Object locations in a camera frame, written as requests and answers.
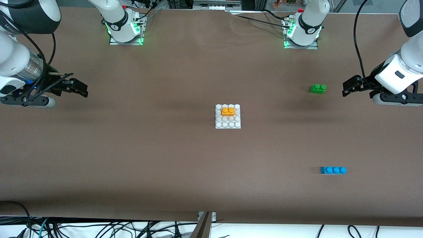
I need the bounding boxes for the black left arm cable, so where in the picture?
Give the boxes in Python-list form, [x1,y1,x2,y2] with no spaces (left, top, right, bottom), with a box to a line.
[354,0,369,80]

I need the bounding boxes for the brown table cover sheet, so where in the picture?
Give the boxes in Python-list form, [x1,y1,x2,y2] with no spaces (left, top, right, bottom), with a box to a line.
[0,6,423,228]

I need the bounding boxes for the black floor cable tangle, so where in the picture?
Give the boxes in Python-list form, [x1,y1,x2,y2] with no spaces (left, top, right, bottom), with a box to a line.
[50,220,199,238]

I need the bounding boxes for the red orange background object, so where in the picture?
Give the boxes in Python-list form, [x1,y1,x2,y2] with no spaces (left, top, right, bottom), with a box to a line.
[273,0,298,9]

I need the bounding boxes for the teal floor cable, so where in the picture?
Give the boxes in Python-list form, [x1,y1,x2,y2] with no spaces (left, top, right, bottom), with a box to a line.
[38,217,51,238]

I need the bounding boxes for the white studded base plate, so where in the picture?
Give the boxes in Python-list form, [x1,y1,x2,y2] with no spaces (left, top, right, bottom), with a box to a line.
[215,104,242,129]

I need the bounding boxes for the blue three-stud block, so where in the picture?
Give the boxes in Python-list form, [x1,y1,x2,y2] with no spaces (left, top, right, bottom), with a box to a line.
[320,166,347,175]

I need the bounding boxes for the black cable behind arm base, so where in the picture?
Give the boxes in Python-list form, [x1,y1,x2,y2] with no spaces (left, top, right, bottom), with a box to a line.
[131,0,158,11]

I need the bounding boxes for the thick black floor cable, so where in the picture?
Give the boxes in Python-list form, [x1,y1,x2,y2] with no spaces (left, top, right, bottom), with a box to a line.
[0,201,32,238]

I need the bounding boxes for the black cable on table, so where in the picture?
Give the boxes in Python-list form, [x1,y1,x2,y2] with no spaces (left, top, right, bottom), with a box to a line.
[263,9,288,20]
[231,13,291,26]

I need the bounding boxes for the dark metal leg beam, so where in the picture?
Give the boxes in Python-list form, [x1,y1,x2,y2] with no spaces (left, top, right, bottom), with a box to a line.
[189,212,212,238]

